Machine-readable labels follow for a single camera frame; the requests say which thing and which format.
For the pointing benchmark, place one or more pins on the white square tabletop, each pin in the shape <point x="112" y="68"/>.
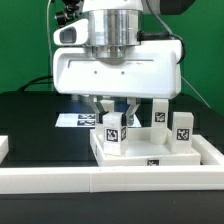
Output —
<point x="141" y="152"/>

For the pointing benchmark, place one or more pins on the white marker base plate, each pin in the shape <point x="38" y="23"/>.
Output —
<point x="76" y="120"/>

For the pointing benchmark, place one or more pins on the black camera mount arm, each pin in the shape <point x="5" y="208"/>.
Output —
<point x="72" y="10"/>

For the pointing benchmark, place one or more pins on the white U-shaped obstacle fence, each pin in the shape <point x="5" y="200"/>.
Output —
<point x="209" y="175"/>

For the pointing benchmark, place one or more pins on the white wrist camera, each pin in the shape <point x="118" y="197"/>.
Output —
<point x="75" y="34"/>

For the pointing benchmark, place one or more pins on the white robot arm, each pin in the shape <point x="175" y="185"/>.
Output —
<point x="103" y="51"/>

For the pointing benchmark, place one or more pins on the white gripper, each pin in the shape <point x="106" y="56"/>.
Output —
<point x="148" y="70"/>

